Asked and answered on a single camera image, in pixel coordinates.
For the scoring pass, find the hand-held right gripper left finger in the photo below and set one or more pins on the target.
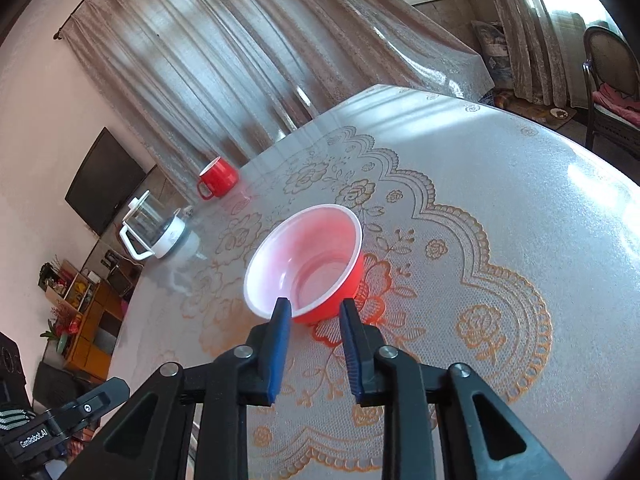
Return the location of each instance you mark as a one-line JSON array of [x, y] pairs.
[[280, 355]]

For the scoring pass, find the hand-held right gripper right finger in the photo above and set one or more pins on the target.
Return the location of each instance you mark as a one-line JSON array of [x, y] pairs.
[[350, 355]]

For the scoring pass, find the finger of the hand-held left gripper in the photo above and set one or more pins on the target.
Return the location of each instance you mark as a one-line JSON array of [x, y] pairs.
[[100, 395]]

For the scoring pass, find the red plastic bowl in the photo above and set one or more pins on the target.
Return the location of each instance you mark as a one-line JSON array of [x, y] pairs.
[[310, 260]]

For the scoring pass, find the orange wooden cabinet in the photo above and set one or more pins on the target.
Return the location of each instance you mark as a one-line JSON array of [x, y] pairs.
[[95, 330]]

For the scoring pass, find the wooden display shelf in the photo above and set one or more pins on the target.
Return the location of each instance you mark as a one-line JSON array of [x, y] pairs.
[[67, 285]]

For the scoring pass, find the white glass electric kettle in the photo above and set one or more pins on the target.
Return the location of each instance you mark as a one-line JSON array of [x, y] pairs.
[[155, 230]]

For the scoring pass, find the red mug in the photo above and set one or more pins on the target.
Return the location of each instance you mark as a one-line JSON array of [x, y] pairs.
[[220, 175]]

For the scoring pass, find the black flat television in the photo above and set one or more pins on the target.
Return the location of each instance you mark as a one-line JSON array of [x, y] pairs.
[[102, 185]]

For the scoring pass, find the wide grey patterned curtain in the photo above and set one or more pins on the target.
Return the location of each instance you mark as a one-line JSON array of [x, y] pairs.
[[240, 60]]

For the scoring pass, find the small floor dish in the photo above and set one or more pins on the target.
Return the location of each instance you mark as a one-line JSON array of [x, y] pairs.
[[557, 113]]

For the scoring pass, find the printed fabric bundle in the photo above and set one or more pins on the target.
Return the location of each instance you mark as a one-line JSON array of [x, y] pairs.
[[492, 55]]

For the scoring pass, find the red cloth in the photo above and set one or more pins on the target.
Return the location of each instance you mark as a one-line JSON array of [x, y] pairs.
[[617, 105]]

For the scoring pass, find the grey window curtain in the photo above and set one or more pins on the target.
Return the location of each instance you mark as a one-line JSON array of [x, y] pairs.
[[530, 35]]

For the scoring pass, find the dark round-back chair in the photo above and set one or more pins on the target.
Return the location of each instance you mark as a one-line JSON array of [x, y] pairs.
[[607, 50]]

